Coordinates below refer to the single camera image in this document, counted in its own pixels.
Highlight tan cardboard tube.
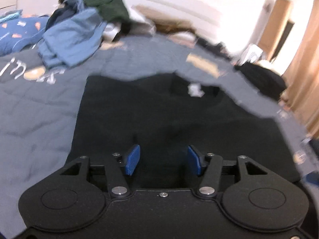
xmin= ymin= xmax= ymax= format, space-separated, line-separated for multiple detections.
xmin=259 ymin=0 xmax=292 ymax=60

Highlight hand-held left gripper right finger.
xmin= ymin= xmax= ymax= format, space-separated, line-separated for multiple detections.
xmin=187 ymin=144 xmax=271 ymax=200

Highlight slate blue garment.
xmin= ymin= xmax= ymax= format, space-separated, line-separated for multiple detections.
xmin=66 ymin=0 xmax=84 ymax=13

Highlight black sweatshirt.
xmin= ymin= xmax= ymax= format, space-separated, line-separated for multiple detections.
xmin=67 ymin=72 xmax=302 ymax=190

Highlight white garment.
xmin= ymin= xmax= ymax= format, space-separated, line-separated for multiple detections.
xmin=103 ymin=21 xmax=156 ymax=43

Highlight dark crumpled clothes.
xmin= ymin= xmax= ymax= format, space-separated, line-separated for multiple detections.
xmin=197 ymin=36 xmax=233 ymax=60

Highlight teal zigzag towel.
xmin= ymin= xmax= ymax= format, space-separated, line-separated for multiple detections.
xmin=0 ymin=10 xmax=23 ymax=22

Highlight tan folded garments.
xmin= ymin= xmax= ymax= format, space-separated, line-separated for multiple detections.
xmin=132 ymin=5 xmax=197 ymax=34

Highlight beige curtain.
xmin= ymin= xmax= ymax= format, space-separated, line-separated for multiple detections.
xmin=282 ymin=0 xmax=319 ymax=140

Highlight dark green garment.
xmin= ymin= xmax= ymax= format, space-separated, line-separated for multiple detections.
xmin=83 ymin=0 xmax=131 ymax=29

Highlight grey quilted blanket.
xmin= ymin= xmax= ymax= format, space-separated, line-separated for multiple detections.
xmin=0 ymin=33 xmax=312 ymax=229

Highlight white headboard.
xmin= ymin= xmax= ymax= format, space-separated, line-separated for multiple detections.
xmin=90 ymin=0 xmax=222 ymax=28

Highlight navy garment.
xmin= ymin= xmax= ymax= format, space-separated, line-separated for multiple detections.
xmin=46 ymin=0 xmax=83 ymax=30

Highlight stack of folded black clothes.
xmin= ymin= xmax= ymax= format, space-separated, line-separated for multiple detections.
xmin=234 ymin=62 xmax=287 ymax=101

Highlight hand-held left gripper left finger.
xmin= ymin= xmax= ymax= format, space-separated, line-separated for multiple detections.
xmin=60 ymin=143 xmax=141 ymax=200

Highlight blue patterned pillow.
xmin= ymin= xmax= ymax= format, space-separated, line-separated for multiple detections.
xmin=0 ymin=15 xmax=50 ymax=56

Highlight light blue garment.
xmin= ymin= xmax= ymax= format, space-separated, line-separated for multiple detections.
xmin=37 ymin=7 xmax=107 ymax=69

